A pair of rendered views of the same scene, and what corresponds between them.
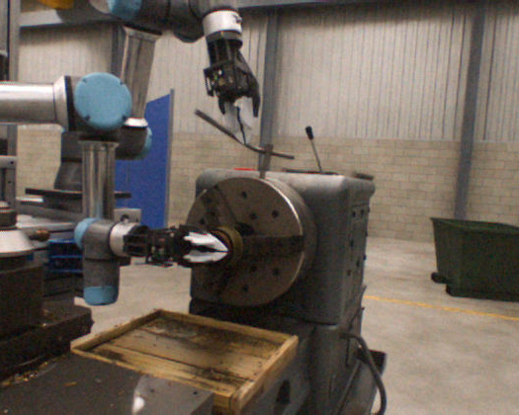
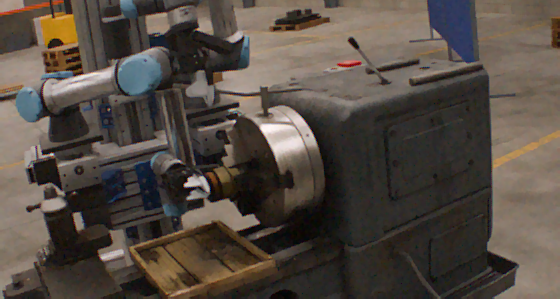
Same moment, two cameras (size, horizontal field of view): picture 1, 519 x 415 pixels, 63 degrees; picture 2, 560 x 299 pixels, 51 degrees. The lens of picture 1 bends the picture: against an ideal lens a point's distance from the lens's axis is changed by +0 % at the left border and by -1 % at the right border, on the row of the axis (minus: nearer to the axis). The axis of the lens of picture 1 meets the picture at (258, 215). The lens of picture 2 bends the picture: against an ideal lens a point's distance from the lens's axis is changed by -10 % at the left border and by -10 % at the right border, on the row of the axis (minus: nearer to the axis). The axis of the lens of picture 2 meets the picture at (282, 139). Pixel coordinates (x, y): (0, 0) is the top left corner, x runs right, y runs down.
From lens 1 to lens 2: 118 cm
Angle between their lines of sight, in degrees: 41
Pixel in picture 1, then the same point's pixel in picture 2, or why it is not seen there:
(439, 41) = not seen: outside the picture
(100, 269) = (164, 192)
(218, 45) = (173, 37)
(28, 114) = (102, 93)
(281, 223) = (269, 162)
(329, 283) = (345, 209)
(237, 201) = (247, 137)
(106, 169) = (171, 109)
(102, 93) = (133, 73)
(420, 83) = not seen: outside the picture
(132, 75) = (211, 4)
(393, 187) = not seen: outside the picture
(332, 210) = (337, 141)
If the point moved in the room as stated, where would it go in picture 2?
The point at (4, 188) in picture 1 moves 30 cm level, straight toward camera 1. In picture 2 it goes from (142, 114) to (112, 139)
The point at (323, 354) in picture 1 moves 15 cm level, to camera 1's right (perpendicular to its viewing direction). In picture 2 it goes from (350, 271) to (397, 281)
